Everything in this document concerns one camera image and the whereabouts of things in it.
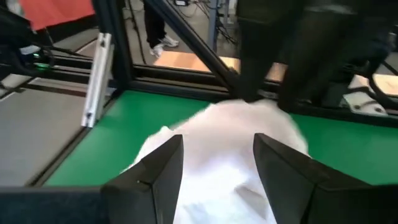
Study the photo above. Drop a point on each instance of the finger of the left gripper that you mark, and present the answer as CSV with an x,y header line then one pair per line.
x,y
308,62
259,62

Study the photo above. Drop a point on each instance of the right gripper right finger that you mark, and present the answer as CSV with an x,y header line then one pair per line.
x,y
295,193

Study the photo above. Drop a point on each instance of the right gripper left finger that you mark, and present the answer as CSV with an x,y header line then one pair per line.
x,y
149,193

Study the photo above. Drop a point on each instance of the white shirt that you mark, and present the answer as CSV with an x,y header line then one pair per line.
x,y
217,155

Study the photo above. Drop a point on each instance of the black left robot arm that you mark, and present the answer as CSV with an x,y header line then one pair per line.
x,y
367,46

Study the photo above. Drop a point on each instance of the green table mat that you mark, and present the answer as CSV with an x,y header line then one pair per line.
x,y
124,124

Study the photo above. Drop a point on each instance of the person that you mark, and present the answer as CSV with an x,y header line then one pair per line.
x,y
155,21

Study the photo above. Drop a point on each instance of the orange red panel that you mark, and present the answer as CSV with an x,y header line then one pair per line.
x,y
56,12

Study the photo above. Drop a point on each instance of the silver metal bracket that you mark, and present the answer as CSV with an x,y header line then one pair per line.
x,y
98,77

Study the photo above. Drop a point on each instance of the black aluminium table frame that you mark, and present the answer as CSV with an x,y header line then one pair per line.
x,y
118,46

